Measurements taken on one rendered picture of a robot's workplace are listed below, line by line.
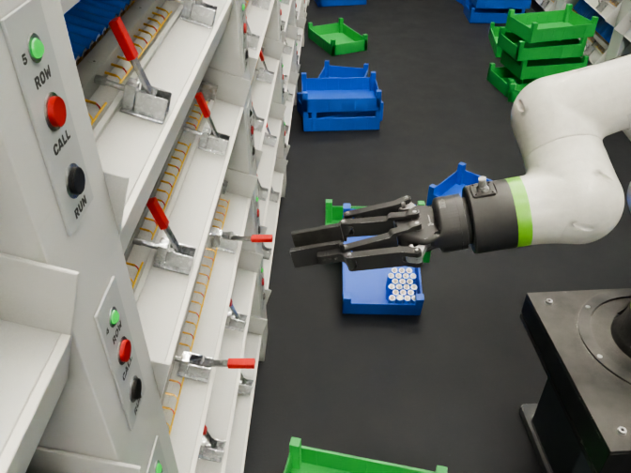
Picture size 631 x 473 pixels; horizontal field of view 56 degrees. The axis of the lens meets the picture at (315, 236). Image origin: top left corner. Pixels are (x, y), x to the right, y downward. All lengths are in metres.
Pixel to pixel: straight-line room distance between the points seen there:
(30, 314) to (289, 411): 1.03
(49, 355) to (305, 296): 1.27
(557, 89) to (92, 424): 0.67
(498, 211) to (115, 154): 0.47
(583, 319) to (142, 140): 0.84
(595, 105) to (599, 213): 0.14
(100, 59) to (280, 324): 1.03
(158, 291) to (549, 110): 0.54
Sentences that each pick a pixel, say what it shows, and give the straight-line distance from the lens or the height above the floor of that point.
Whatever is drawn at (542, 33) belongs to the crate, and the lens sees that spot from 2.72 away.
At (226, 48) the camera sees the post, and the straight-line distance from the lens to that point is 1.01.
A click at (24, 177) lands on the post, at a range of 0.33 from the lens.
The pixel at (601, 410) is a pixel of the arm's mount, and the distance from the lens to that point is 1.02.
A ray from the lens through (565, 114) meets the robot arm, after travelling 0.84.
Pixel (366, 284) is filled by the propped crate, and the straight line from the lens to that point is 1.60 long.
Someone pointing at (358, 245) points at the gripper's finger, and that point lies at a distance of 0.79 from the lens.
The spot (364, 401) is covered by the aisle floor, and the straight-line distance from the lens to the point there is 1.38.
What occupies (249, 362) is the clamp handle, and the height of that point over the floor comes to 0.50.
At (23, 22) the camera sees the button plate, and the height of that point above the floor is 1.00.
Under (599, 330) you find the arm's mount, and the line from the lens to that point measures 1.14.
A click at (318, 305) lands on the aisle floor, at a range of 1.58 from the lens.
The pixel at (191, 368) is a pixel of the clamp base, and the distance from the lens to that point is 0.81.
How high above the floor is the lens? 1.10
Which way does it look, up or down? 37 degrees down
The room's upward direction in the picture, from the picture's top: straight up
